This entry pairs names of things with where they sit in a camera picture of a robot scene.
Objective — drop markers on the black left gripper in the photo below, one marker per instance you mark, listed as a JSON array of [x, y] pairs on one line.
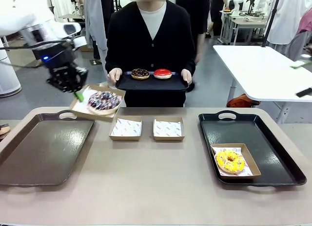
[[56, 56]]

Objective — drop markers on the person in black shorts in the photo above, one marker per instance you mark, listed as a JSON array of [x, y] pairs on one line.
[[218, 6]]

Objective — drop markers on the person in grey-blue shirt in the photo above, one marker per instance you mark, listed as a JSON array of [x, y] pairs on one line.
[[95, 21]]

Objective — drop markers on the black rimmed serving tray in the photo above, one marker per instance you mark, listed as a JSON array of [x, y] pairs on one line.
[[151, 86]]

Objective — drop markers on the person in black cardigan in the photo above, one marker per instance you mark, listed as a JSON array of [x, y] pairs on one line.
[[131, 41]]

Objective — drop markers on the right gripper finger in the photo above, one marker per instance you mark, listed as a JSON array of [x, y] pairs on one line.
[[304, 92], [303, 64]]

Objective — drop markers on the person's left hand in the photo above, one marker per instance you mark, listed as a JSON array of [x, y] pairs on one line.
[[186, 76]]

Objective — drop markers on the black stand pole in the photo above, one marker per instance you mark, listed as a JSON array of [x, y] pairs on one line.
[[271, 19]]

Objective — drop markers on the person in black t-shirt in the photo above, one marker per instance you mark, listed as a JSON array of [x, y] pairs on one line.
[[195, 11]]

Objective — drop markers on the kraft paper food box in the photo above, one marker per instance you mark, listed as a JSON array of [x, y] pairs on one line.
[[254, 167], [168, 139], [125, 138], [83, 112]]

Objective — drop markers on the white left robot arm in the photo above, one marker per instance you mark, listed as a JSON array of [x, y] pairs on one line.
[[9, 72]]

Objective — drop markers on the purple sprinkled donut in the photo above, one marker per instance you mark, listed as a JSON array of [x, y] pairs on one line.
[[97, 101]]

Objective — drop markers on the light wooden desk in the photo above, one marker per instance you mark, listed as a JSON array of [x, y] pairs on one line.
[[70, 16]]

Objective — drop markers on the cardboard box with smile paper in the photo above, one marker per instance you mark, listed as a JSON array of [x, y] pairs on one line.
[[125, 127]]

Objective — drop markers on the chocolate sprinkled donut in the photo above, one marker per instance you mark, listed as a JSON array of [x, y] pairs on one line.
[[136, 72]]

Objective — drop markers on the cardboard box on floor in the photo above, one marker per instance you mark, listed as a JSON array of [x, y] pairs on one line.
[[86, 49]]

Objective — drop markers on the person in pink top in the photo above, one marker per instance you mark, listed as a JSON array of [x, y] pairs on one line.
[[304, 24]]

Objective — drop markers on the wooden workbench table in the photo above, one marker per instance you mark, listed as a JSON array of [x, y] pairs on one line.
[[251, 22]]

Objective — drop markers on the person's right hand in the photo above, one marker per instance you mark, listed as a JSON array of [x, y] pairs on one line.
[[114, 75]]

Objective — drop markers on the yellow sprinkled donut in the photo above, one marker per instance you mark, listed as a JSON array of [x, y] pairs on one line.
[[221, 160]]

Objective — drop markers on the orange bag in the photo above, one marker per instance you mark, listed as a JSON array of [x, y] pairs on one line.
[[241, 101]]

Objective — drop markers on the red glazed donut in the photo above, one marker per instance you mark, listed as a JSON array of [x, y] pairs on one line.
[[158, 72]]

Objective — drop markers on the white table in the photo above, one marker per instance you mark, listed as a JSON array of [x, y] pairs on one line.
[[256, 70]]

